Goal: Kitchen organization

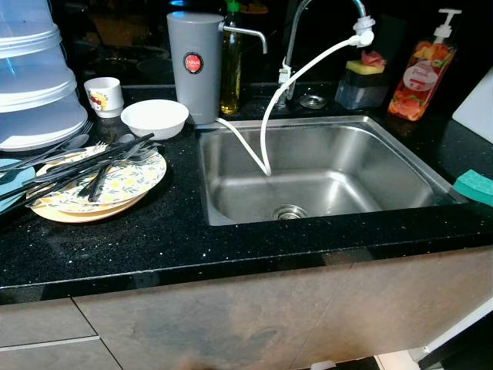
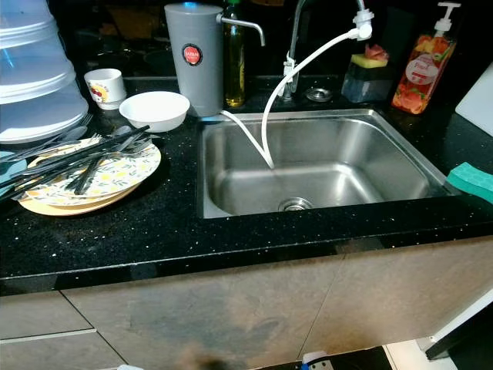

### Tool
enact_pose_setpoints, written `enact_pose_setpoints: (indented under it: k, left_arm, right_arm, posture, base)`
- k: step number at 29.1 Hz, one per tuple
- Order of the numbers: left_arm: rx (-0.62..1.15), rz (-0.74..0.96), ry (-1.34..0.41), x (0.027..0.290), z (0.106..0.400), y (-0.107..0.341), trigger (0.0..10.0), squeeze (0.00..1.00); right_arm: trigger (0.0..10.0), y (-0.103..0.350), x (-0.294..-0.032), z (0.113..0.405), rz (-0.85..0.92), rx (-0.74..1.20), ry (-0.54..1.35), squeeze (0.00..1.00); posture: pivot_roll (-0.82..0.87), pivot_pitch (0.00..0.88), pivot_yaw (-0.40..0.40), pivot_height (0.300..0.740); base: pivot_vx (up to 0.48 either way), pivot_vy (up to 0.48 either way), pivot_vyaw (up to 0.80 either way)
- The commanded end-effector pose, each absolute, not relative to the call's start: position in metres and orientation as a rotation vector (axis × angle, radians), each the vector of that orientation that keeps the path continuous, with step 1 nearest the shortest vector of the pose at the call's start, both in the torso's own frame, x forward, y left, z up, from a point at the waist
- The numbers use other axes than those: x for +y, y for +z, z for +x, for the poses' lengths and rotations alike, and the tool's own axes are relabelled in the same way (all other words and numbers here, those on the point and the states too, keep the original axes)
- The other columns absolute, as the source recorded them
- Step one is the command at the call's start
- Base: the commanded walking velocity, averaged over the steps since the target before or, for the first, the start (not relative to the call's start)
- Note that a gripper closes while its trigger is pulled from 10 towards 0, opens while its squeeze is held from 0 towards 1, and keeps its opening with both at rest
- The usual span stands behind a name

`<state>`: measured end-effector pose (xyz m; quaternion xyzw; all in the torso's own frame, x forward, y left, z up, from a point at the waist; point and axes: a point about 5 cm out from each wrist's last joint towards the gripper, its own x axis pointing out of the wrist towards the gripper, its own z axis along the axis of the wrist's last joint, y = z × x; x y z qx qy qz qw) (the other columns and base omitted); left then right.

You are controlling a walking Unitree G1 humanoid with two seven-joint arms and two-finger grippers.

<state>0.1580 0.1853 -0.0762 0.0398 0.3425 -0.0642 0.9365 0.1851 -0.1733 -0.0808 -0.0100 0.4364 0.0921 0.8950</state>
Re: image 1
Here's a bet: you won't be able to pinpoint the floral patterned plate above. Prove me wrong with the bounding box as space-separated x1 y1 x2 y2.
27 144 167 214

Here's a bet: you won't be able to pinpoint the black metal fork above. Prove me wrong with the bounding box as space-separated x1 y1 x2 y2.
4 133 157 197
46 146 163 186

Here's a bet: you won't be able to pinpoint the green sponge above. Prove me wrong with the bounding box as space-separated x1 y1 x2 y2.
452 170 493 207

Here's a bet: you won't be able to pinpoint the white cutting board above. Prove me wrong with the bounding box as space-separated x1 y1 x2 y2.
452 68 493 143

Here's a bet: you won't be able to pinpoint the orange floral soap pump bottle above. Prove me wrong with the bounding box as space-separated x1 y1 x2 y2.
387 8 462 123

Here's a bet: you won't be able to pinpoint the stainless steel sink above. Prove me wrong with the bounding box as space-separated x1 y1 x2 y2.
196 116 468 227

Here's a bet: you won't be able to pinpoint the black sponge holder box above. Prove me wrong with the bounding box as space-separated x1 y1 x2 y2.
334 71 388 110

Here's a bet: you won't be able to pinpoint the pink scrubber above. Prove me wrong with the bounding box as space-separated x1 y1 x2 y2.
361 50 386 67

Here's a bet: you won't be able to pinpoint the yellow sponge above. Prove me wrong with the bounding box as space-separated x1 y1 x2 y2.
346 60 386 76

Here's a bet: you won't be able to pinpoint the round metal countertop fitting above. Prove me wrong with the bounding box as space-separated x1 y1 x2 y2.
300 94 328 109

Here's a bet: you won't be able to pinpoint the metal sink drain strainer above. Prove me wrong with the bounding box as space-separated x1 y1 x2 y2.
273 204 310 221

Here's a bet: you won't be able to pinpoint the chrome gooseneck faucet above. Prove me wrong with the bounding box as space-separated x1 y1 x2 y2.
277 0 367 109

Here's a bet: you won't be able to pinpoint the oil bottle green cap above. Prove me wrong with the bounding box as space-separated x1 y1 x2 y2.
220 0 243 116

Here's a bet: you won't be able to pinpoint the beige cabinet front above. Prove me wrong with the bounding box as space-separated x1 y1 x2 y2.
0 245 493 370

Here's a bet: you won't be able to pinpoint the grey water filter canister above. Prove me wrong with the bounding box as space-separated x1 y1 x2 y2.
166 11 269 126

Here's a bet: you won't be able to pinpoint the white bowl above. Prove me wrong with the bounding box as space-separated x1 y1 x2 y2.
121 99 189 140

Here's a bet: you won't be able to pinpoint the white printed cup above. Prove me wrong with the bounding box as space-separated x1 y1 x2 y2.
83 76 125 119

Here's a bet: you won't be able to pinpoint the yellow plate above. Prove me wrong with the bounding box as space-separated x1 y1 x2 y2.
31 185 151 224

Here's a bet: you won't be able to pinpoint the silver metal fork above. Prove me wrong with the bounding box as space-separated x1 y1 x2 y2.
23 119 95 163

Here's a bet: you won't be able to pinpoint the silver metal spoon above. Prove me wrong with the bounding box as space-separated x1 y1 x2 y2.
0 133 92 177

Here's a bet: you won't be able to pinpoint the stacked translucent plastic containers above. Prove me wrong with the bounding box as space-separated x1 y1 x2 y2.
0 0 89 152

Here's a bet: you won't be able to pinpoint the white hose with adapter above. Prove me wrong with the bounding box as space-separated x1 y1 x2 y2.
214 17 376 177

